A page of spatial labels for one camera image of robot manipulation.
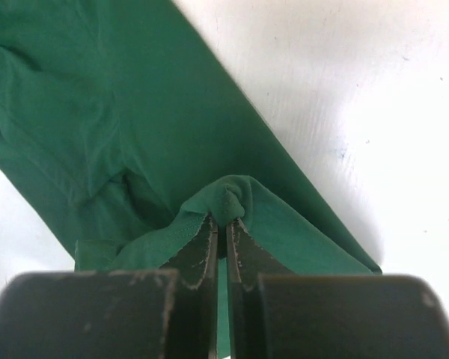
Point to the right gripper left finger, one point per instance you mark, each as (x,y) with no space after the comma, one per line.
(169,312)

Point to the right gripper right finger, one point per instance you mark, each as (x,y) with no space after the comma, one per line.
(275,313)

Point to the green t-shirt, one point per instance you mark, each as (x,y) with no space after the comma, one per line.
(123,132)

